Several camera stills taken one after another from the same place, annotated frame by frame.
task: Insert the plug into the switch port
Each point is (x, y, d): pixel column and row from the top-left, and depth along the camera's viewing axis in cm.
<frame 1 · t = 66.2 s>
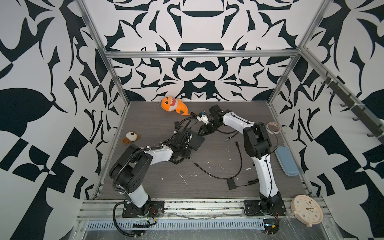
left hand: (189, 147, 94), fingers closed
right hand: (201, 132, 99), fingers open
orange plush fish toy: (171, 104, 110), point 9 cm above the table
small brown plush toy: (130, 137, 98), point 4 cm above the table
white double-sided tape roll: (273, 127, 107), on the table
blue glasses case: (285, 156, 93), on the table
black power adapter: (231, 184, 83), on the table

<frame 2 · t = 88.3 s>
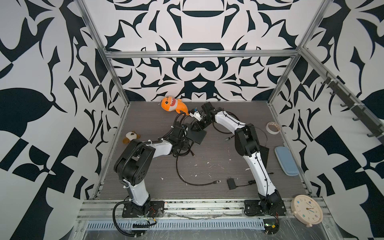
left hand: (186, 139, 97), fingers closed
right hand: (194, 127, 103), fingers open
the named things where they were.

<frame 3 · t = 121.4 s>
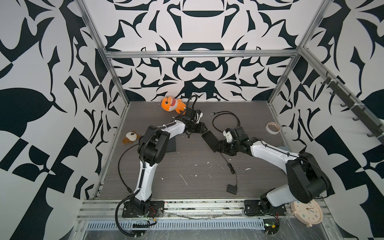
left hand: (206, 126, 99), fingers open
right hand: (217, 148, 87), fingers open
black power adapter: (230, 188, 82), on the table
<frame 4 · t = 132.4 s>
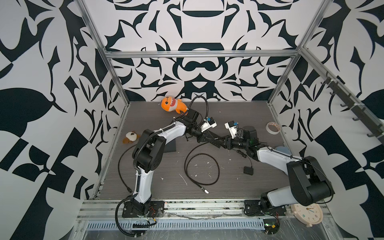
left hand: (214, 136, 87), fingers closed
right hand: (219, 139, 85), fingers open
black power adapter: (248, 170, 88), on the table
